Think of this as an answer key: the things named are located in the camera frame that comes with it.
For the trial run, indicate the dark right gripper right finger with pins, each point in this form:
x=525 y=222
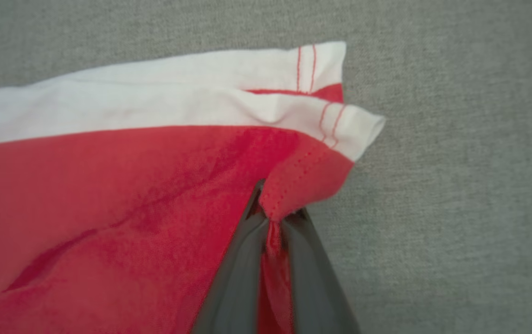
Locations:
x=314 y=287

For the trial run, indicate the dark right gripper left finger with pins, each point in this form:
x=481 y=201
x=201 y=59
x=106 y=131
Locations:
x=238 y=278

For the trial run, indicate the grey fabric sofa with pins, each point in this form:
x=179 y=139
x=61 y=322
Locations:
x=456 y=185

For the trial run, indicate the red shorts white stripes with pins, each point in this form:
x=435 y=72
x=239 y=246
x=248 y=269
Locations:
x=108 y=208

